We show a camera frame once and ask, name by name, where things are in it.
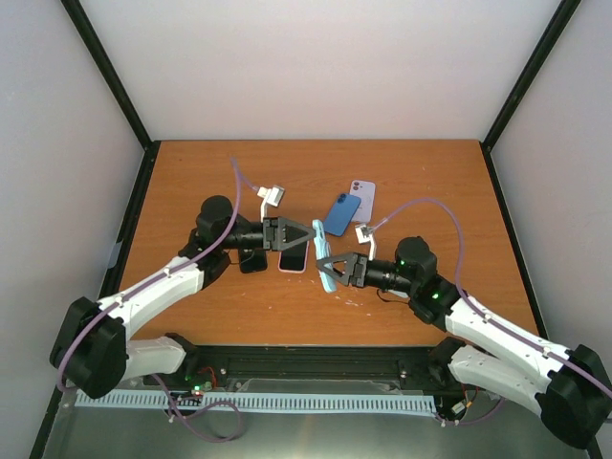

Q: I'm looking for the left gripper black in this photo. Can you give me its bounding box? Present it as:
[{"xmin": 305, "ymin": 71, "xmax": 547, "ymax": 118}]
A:
[{"xmin": 221, "ymin": 216, "xmax": 317, "ymax": 251}]

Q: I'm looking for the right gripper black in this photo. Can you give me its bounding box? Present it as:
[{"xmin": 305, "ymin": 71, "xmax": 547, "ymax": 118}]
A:
[{"xmin": 317, "ymin": 251, "xmax": 416, "ymax": 294}]

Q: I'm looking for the light blue phone case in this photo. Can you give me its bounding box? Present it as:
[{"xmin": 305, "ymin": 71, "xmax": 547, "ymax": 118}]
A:
[{"xmin": 311, "ymin": 219, "xmax": 339, "ymax": 294}]

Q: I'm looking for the black phone case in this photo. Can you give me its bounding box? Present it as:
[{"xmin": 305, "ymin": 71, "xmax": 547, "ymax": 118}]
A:
[{"xmin": 238, "ymin": 249, "xmax": 268, "ymax": 274}]

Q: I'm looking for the pink phone case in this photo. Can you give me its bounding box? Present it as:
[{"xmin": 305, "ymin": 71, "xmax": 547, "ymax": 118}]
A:
[{"xmin": 277, "ymin": 241, "xmax": 309, "ymax": 274}]

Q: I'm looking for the blue phone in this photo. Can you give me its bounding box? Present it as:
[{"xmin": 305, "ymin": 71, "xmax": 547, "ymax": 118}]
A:
[{"xmin": 323, "ymin": 193, "xmax": 361, "ymax": 236}]

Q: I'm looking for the lavender phone case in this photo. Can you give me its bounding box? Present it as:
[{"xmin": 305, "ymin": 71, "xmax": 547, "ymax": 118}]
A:
[{"xmin": 349, "ymin": 180, "xmax": 376, "ymax": 224}]

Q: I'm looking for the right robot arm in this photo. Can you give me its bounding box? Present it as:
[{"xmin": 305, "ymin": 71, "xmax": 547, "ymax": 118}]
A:
[{"xmin": 316, "ymin": 237, "xmax": 611, "ymax": 449}]

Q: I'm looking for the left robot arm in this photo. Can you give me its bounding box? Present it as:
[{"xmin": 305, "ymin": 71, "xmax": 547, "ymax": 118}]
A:
[{"xmin": 50, "ymin": 195, "xmax": 316, "ymax": 399}]

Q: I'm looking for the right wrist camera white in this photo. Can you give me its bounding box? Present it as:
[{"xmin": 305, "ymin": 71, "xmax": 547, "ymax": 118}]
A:
[{"xmin": 355, "ymin": 223, "xmax": 377, "ymax": 261}]

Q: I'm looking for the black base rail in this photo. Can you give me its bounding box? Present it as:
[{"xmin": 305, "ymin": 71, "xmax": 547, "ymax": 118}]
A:
[{"xmin": 61, "ymin": 343, "xmax": 479, "ymax": 396}]

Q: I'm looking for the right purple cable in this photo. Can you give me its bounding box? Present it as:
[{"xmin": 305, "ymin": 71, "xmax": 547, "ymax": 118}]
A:
[{"xmin": 367, "ymin": 197, "xmax": 612, "ymax": 426}]

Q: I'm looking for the purple cable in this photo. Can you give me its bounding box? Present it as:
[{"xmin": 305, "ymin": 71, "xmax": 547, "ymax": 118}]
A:
[
  {"xmin": 367, "ymin": 197, "xmax": 612, "ymax": 426},
  {"xmin": 56, "ymin": 155, "xmax": 248, "ymax": 444}
]

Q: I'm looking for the light blue cable duct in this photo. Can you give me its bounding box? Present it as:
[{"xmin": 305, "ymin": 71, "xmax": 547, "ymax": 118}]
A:
[{"xmin": 75, "ymin": 389, "xmax": 436, "ymax": 417}]

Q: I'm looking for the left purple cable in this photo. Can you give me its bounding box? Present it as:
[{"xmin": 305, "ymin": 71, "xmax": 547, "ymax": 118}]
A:
[{"xmin": 56, "ymin": 155, "xmax": 248, "ymax": 444}]

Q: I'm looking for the left black frame post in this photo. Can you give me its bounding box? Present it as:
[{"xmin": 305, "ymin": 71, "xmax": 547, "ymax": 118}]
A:
[{"xmin": 60, "ymin": 0, "xmax": 155, "ymax": 149}]

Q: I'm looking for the black frame post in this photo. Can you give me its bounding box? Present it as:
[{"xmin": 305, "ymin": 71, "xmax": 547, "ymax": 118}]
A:
[
  {"xmin": 60, "ymin": 0, "xmax": 155, "ymax": 149},
  {"xmin": 481, "ymin": 0, "xmax": 582, "ymax": 147}
]

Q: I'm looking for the right black frame post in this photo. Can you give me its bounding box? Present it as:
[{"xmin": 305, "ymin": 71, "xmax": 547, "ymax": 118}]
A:
[{"xmin": 481, "ymin": 0, "xmax": 582, "ymax": 147}]

